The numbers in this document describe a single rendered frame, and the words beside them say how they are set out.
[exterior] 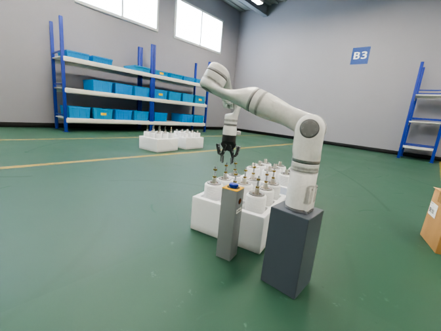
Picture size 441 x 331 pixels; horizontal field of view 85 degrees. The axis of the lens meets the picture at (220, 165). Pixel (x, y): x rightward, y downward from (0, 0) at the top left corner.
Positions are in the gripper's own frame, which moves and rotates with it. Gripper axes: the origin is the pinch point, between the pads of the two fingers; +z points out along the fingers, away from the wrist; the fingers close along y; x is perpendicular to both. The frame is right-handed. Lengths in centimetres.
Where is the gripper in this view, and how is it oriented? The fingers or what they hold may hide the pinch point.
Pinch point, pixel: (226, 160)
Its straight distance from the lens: 132.5
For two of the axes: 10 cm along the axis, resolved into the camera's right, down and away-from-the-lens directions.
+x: 3.3, -1.7, 9.3
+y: 9.4, 1.5, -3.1
